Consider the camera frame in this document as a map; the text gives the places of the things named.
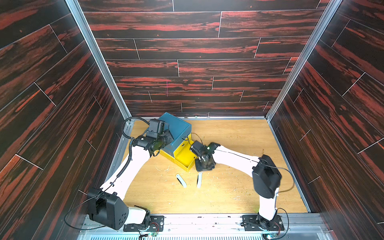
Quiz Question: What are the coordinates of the aluminium front rail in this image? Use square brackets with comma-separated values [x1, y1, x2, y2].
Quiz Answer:
[78, 213, 334, 240]

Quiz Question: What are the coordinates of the teal drawer cabinet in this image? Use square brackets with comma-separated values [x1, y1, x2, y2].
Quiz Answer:
[159, 113, 192, 148]

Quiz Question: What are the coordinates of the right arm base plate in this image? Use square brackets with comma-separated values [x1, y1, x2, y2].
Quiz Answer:
[241, 214, 285, 232]

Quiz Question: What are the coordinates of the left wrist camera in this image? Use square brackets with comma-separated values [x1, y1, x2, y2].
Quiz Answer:
[147, 119, 165, 138]

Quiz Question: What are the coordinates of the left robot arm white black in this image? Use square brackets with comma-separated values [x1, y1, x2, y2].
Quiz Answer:
[87, 130, 174, 230]

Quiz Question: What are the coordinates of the yellow drawer unit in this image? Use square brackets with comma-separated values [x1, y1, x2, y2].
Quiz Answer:
[161, 133, 193, 162]

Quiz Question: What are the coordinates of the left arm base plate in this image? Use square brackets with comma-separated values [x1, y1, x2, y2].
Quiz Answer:
[123, 215, 165, 233]

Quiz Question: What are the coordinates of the yellow bottom drawer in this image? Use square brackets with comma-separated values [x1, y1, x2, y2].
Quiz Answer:
[174, 143, 197, 172]

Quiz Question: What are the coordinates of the white fruit knife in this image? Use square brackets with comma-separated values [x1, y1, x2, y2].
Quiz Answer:
[176, 174, 187, 188]
[197, 172, 203, 189]

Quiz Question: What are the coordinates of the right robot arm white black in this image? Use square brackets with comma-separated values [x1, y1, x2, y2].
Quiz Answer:
[190, 141, 284, 231]

